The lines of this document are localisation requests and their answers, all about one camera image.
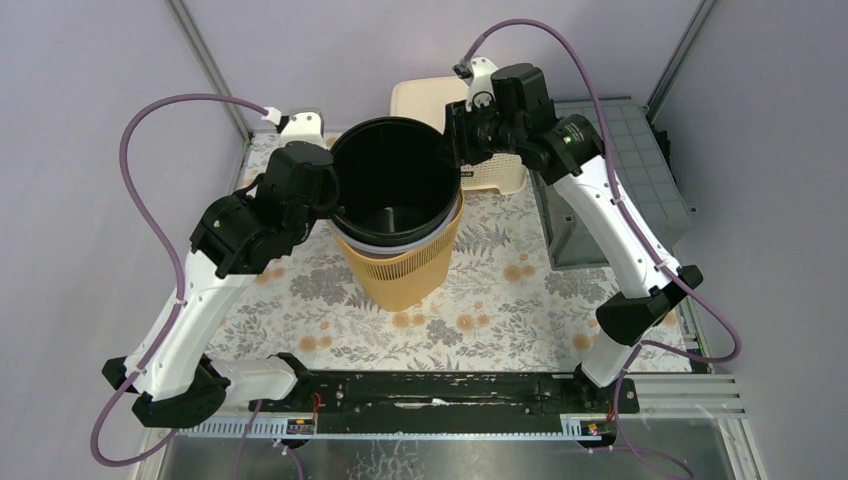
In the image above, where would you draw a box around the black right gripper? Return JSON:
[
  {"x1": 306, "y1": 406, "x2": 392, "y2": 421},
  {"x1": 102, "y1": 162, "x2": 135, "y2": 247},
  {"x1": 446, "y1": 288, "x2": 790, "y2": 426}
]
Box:
[{"x1": 431, "y1": 95, "x2": 522, "y2": 169}]

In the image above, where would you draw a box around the yellow bin with black liner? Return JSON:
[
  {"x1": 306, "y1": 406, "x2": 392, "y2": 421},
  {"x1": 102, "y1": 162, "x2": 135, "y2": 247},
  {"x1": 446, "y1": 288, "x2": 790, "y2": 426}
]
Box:
[{"x1": 330, "y1": 116, "x2": 464, "y2": 312}]

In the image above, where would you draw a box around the cream perforated plastic basket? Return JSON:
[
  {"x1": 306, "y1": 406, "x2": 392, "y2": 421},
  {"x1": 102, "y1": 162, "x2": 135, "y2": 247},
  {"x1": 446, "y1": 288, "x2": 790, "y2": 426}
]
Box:
[{"x1": 389, "y1": 76, "x2": 528, "y2": 197}]

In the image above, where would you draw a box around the grey plastic storage bin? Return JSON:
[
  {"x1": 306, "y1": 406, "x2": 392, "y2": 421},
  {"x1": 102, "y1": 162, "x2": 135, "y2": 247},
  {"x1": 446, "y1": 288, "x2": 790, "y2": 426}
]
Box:
[{"x1": 529, "y1": 97, "x2": 694, "y2": 271}]

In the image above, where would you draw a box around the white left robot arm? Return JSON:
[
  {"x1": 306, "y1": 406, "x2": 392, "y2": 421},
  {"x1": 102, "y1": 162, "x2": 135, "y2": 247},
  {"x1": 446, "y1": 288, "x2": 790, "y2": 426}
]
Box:
[{"x1": 102, "y1": 140, "x2": 343, "y2": 429}]

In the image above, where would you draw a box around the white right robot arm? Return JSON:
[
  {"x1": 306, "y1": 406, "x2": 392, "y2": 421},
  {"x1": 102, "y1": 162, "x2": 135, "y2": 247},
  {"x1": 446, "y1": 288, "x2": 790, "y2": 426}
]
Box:
[{"x1": 438, "y1": 57, "x2": 703, "y2": 412}]

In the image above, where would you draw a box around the floral patterned table mat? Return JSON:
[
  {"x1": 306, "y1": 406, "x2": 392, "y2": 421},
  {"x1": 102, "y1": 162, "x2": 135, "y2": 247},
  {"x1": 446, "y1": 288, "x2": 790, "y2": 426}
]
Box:
[{"x1": 215, "y1": 130, "x2": 694, "y2": 374}]

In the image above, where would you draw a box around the black cloth bundle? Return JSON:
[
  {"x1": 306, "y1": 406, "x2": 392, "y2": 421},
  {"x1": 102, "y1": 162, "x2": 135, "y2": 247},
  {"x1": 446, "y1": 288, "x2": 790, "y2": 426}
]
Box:
[{"x1": 650, "y1": 124, "x2": 671, "y2": 168}]

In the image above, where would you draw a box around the small circuit board left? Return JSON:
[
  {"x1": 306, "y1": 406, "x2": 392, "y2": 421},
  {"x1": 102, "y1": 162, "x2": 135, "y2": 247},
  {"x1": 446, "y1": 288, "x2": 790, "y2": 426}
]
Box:
[{"x1": 285, "y1": 419, "x2": 315, "y2": 436}]

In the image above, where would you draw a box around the small circuit board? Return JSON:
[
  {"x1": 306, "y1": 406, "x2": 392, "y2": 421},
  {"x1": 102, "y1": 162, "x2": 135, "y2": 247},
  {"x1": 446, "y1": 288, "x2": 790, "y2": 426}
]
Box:
[
  {"x1": 580, "y1": 422, "x2": 603, "y2": 437},
  {"x1": 285, "y1": 419, "x2": 315, "y2": 436}
]

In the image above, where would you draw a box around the small circuit board right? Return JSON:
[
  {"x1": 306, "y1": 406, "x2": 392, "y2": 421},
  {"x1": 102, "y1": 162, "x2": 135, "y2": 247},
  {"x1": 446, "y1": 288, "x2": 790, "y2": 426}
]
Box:
[{"x1": 580, "y1": 422, "x2": 603, "y2": 437}]

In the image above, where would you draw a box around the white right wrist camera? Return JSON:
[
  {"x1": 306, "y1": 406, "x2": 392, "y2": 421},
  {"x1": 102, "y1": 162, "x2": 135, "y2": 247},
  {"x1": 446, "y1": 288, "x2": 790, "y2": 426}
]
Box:
[{"x1": 453, "y1": 56, "x2": 498, "y2": 112}]

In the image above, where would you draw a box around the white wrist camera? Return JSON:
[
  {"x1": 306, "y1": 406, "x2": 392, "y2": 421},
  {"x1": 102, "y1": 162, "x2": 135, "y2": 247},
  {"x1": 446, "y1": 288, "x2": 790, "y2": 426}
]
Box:
[
  {"x1": 261, "y1": 107, "x2": 327, "y2": 149},
  {"x1": 453, "y1": 56, "x2": 498, "y2": 112}
]

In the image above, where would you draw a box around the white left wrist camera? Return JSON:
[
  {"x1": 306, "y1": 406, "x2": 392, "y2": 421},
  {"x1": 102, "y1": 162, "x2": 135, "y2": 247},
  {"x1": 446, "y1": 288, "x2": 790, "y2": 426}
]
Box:
[{"x1": 261, "y1": 107, "x2": 327, "y2": 149}]

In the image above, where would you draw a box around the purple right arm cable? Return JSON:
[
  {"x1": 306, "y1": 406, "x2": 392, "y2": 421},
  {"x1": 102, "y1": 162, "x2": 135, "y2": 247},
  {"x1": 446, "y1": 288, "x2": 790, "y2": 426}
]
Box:
[{"x1": 453, "y1": 18, "x2": 743, "y2": 480}]

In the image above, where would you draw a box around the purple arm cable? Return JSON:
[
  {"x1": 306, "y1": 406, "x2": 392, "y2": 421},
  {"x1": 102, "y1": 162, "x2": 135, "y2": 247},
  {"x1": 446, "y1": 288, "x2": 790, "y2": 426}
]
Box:
[
  {"x1": 89, "y1": 92, "x2": 283, "y2": 470},
  {"x1": 453, "y1": 18, "x2": 743, "y2": 480}
]

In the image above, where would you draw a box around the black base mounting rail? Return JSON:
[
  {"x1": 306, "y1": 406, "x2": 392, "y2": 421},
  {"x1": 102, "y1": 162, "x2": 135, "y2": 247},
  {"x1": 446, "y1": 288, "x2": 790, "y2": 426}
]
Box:
[{"x1": 249, "y1": 370, "x2": 640, "y2": 420}]

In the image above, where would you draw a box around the white slotted cable duct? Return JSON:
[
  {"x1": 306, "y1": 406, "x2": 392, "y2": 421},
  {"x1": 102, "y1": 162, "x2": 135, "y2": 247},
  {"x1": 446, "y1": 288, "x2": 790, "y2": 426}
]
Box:
[{"x1": 178, "y1": 409, "x2": 617, "y2": 447}]

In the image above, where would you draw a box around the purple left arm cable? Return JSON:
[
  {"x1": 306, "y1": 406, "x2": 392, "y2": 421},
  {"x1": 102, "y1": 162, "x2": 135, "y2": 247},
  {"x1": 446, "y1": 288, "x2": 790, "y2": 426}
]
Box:
[{"x1": 89, "y1": 92, "x2": 283, "y2": 470}]

